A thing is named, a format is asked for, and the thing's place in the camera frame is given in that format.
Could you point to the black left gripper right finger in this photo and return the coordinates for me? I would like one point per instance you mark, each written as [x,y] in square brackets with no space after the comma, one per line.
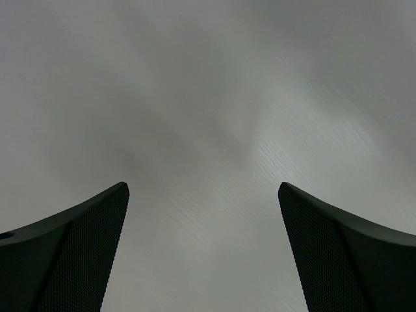
[345,262]

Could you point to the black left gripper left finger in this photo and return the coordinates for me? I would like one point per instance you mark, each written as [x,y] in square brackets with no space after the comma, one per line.
[63,262]

